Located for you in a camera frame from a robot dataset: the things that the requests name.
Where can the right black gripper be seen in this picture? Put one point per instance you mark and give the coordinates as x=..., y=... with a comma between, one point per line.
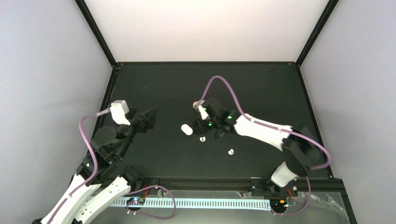
x=199, y=128

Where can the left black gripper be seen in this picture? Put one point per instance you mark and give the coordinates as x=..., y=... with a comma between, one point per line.
x=149, y=122

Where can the white square charging case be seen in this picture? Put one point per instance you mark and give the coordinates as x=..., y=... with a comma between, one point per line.
x=186, y=129

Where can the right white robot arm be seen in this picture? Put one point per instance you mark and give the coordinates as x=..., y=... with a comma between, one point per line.
x=299, y=155

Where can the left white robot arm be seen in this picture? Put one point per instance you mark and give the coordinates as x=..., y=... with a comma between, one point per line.
x=99, y=181

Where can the left circuit board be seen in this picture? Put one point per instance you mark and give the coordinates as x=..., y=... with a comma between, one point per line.
x=136, y=201

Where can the circuit board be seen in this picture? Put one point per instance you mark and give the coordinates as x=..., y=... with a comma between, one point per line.
x=281, y=203
x=136, y=201

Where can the right circuit board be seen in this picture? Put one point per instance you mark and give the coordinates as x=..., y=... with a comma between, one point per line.
x=281, y=203

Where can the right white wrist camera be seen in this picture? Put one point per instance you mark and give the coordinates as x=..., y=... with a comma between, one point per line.
x=198, y=106

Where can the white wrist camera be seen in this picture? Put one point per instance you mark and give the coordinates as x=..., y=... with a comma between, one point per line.
x=119, y=109
x=198, y=106

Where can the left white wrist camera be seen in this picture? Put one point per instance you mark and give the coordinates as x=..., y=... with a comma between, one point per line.
x=119, y=109

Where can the white slotted cable duct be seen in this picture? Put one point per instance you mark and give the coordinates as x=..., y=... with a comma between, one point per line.
x=207, y=203

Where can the black front rail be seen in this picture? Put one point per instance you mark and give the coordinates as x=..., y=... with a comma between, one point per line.
x=229, y=184

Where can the black left frame post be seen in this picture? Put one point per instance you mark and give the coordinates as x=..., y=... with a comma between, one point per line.
x=85, y=11

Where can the black frame post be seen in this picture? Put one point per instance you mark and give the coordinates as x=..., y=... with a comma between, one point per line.
x=325, y=15
x=85, y=11

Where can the black right frame post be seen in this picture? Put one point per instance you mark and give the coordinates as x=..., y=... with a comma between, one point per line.
x=325, y=15

